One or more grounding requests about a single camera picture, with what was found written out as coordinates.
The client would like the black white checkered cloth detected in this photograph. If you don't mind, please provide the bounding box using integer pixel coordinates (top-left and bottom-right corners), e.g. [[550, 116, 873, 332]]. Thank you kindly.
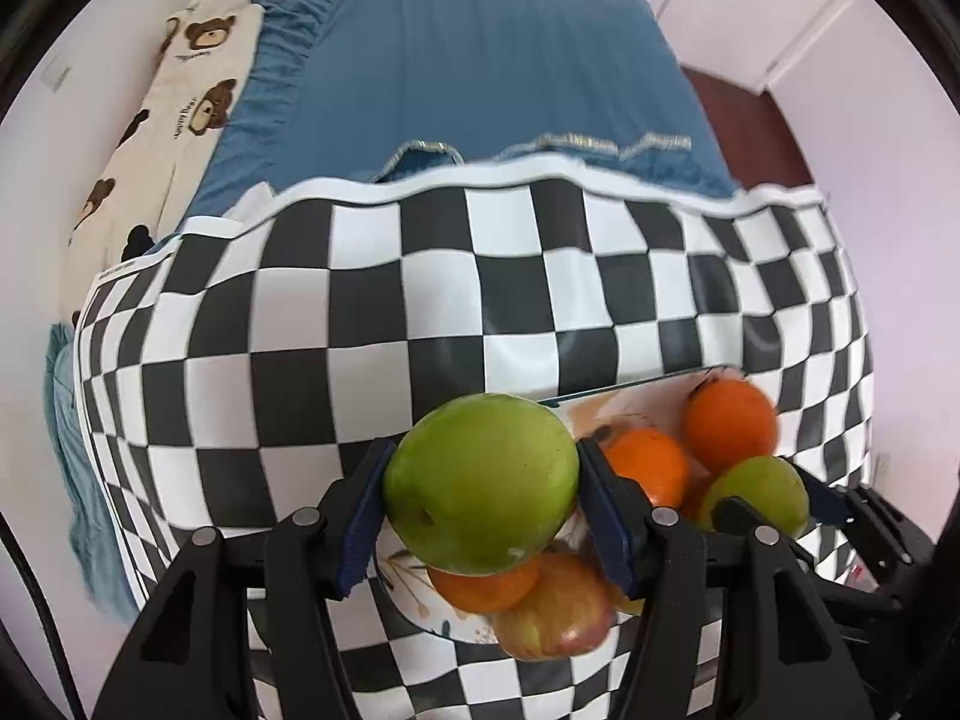
[[75, 156, 880, 720]]

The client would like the red yellow apple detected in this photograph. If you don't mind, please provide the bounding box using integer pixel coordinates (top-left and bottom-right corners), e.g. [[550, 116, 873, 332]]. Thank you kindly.
[[491, 551, 617, 663]]

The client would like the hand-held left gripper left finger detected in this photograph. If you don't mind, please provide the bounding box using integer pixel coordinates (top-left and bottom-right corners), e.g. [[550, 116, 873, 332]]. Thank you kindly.
[[90, 437, 400, 720]]

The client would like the oval floral plate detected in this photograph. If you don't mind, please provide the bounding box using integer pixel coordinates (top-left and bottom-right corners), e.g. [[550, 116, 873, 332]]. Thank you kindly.
[[373, 366, 751, 647]]

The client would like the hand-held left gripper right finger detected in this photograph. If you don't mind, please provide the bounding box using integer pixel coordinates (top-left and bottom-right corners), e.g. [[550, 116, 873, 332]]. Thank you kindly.
[[576, 437, 877, 720]]

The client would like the large orange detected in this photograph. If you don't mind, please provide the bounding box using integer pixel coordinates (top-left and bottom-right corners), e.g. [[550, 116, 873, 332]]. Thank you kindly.
[[682, 377, 781, 478]]

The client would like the white door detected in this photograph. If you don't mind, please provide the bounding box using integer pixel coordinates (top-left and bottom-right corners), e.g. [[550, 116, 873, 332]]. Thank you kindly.
[[646, 0, 857, 91]]

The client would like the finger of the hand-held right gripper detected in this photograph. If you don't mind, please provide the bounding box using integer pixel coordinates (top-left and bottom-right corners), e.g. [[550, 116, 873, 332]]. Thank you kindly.
[[709, 496, 763, 539], [793, 463, 857, 535]]

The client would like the green apple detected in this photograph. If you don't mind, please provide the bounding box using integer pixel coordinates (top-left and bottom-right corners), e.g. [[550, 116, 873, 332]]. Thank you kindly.
[[694, 456, 812, 538], [382, 393, 583, 575]]

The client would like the small orange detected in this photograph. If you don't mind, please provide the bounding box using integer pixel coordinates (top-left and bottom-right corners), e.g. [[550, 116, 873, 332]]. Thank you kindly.
[[598, 427, 692, 509], [427, 551, 542, 614]]

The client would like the blue bedsheet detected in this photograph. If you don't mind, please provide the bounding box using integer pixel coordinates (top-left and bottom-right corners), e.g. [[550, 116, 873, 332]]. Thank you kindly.
[[41, 0, 742, 625]]

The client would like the bear print pillow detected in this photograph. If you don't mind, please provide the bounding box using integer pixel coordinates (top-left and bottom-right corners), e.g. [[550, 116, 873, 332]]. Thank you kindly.
[[66, 0, 265, 332]]

